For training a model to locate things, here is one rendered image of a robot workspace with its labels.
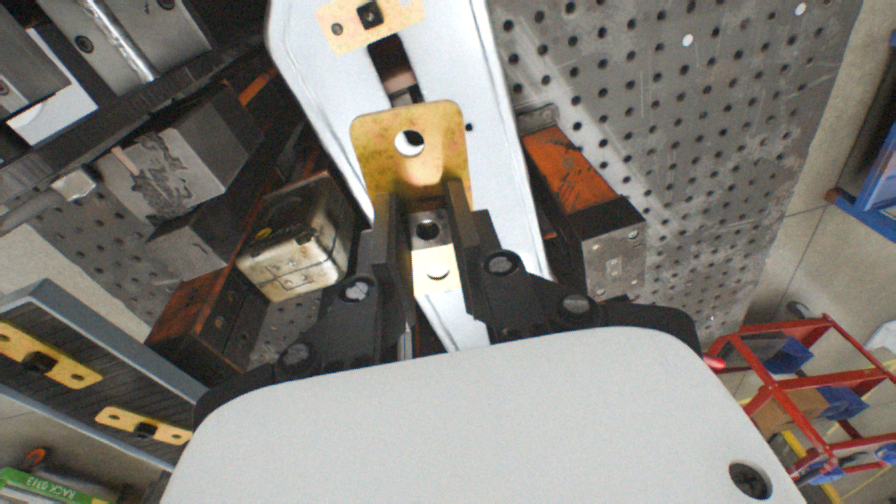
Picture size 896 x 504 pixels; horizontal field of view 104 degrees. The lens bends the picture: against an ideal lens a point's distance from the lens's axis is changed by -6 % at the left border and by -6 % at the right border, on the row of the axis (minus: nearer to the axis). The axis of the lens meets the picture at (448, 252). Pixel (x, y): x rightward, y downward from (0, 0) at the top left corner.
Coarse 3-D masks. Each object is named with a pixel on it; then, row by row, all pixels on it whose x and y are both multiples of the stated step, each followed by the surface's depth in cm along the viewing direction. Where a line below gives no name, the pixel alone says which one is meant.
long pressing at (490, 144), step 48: (288, 0) 28; (432, 0) 30; (480, 0) 30; (288, 48) 31; (432, 48) 32; (480, 48) 32; (336, 96) 34; (384, 96) 34; (432, 96) 35; (480, 96) 35; (336, 144) 36; (480, 144) 38; (480, 192) 42; (528, 192) 43; (528, 240) 47; (480, 336) 58
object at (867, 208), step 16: (880, 160) 148; (880, 176) 151; (832, 192) 175; (864, 192) 159; (880, 192) 160; (848, 208) 169; (864, 208) 161; (880, 208) 163; (864, 224) 163; (880, 224) 156
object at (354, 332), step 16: (336, 288) 10; (352, 288) 10; (368, 288) 10; (336, 304) 10; (352, 304) 9; (368, 304) 9; (336, 320) 9; (352, 320) 9; (368, 320) 9; (336, 336) 9; (352, 336) 9; (368, 336) 9; (336, 352) 8; (352, 352) 8; (368, 352) 8; (400, 352) 11; (336, 368) 8; (352, 368) 8
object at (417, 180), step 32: (352, 128) 12; (384, 128) 12; (416, 128) 12; (448, 128) 12; (384, 160) 13; (416, 160) 13; (448, 160) 13; (416, 192) 14; (416, 224) 14; (448, 224) 14; (416, 256) 16; (448, 256) 16; (416, 288) 17; (448, 288) 17
